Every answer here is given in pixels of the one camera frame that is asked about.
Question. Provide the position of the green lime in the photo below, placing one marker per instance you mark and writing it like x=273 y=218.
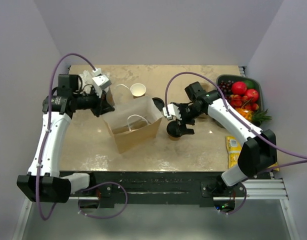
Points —
x=249 y=84

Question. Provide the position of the cardboard cup carrier tray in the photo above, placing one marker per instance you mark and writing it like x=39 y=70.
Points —
x=201 y=100

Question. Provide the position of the grey fruit tray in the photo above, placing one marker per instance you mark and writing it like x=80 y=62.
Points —
x=236 y=78

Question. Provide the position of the dark red grapes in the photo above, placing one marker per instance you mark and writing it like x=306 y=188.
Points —
x=225 y=87

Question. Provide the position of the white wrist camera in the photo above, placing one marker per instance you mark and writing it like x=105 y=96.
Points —
x=172 y=111
x=100 y=82

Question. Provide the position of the brown paper coffee cup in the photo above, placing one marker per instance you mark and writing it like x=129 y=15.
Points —
x=138 y=90

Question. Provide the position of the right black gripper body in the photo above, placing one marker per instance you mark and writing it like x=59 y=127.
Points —
x=188 y=113

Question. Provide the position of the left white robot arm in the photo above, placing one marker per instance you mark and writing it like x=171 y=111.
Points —
x=42 y=182

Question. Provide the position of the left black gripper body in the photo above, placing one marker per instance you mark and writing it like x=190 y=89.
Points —
x=97 y=111

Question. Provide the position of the yellow snack packet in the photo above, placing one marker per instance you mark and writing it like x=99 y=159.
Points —
x=233 y=149

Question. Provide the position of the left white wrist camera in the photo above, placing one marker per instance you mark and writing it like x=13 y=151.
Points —
x=100 y=82

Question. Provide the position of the red apple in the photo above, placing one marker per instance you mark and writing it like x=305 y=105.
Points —
x=252 y=95
x=239 y=88

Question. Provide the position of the grey straw holder tin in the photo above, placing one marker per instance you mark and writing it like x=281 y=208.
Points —
x=109 y=97

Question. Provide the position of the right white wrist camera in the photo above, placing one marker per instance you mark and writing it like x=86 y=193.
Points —
x=172 y=111

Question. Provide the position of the brown paper bag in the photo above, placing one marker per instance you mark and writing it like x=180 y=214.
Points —
x=133 y=123

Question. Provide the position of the black plastic cup lid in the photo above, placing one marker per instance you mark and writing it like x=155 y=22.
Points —
x=172 y=129

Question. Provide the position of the red yellow cherries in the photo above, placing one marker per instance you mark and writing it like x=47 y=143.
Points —
x=238 y=101

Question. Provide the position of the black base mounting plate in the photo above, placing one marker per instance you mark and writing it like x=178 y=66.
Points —
x=158 y=188

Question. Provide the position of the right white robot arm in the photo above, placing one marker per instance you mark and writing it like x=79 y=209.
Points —
x=257 y=151

